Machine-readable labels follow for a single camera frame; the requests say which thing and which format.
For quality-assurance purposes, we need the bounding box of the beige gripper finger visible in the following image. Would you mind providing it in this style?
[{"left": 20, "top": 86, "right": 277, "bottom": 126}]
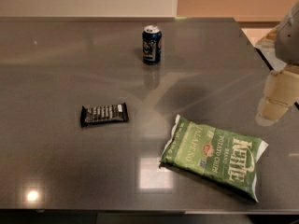
[{"left": 255, "top": 65, "right": 299, "bottom": 126}]

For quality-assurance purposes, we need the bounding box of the blue pepsi can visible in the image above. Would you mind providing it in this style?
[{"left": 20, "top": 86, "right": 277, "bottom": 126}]
[{"left": 142, "top": 25, "right": 162, "bottom": 64}]

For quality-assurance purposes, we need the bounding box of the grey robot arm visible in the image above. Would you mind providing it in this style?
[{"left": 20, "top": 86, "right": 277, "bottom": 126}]
[{"left": 255, "top": 2, "right": 299, "bottom": 126}]

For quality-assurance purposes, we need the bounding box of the green kettle chips bag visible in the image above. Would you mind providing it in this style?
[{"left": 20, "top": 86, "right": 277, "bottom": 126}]
[{"left": 161, "top": 116, "right": 268, "bottom": 200}]

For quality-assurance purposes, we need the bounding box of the black snack bar wrapper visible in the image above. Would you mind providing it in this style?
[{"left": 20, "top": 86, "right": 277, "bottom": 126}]
[{"left": 80, "top": 103, "right": 129, "bottom": 127}]

